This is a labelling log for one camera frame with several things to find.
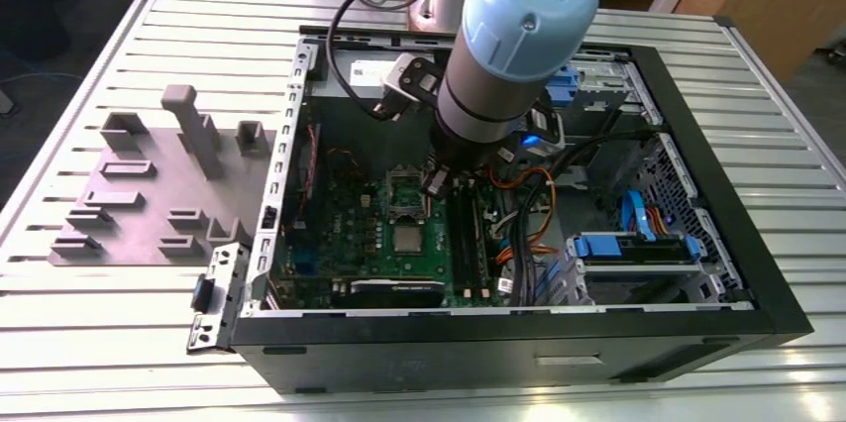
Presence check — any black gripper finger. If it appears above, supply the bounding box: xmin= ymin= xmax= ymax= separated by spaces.
xmin=418 ymin=164 xmax=459 ymax=198

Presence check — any silver CPU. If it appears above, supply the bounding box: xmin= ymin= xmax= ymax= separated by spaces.
xmin=392 ymin=225 xmax=424 ymax=253

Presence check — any CPU socket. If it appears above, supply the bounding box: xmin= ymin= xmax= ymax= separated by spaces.
xmin=387 ymin=223 xmax=432 ymax=259

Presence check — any grey power supply unit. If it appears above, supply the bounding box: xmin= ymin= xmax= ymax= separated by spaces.
xmin=304 ymin=48 xmax=451 ymax=180

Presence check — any green motherboard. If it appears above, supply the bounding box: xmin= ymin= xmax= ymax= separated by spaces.
xmin=268 ymin=163 xmax=511 ymax=310

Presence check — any blue plastic drive carrier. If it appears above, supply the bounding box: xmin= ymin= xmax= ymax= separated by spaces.
xmin=545 ymin=64 xmax=583 ymax=109

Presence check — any silver drive cage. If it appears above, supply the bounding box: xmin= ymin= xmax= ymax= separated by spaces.
xmin=527 ymin=48 xmax=655 ymax=168

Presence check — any black graphics card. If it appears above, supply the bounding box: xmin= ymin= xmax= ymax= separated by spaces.
xmin=328 ymin=275 xmax=447 ymax=310

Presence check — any hard disk in blue carrier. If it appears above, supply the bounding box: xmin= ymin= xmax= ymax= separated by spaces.
xmin=569 ymin=232 xmax=705 ymax=265

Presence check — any silver disk bay cage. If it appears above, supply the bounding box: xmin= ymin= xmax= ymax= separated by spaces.
xmin=533 ymin=238 xmax=759 ymax=308

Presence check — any black PC case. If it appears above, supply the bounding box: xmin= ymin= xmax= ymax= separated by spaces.
xmin=227 ymin=23 xmax=815 ymax=396

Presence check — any grey parts rack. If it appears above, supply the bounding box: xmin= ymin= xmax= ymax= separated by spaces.
xmin=47 ymin=83 xmax=279 ymax=268

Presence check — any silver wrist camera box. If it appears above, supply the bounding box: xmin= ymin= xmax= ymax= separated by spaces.
xmin=378 ymin=52 xmax=443 ymax=122
xmin=519 ymin=107 xmax=569 ymax=157

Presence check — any orange wire bundle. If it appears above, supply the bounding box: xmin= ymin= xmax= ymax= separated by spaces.
xmin=487 ymin=167 xmax=562 ymax=267

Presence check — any thick black cable bundle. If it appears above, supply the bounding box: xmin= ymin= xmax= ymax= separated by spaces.
xmin=509 ymin=128 xmax=653 ymax=308

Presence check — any blue flat wire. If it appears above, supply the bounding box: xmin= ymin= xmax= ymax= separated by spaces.
xmin=621 ymin=190 xmax=657 ymax=245

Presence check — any black camera cable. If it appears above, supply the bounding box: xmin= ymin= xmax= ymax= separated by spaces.
xmin=326 ymin=0 xmax=439 ymax=122

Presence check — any multicoloured disk power wire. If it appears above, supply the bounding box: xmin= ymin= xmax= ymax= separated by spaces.
xmin=643 ymin=203 xmax=682 ymax=245

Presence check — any silver hinged slot bracket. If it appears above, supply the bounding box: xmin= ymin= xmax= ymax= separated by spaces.
xmin=186 ymin=242 xmax=251 ymax=356

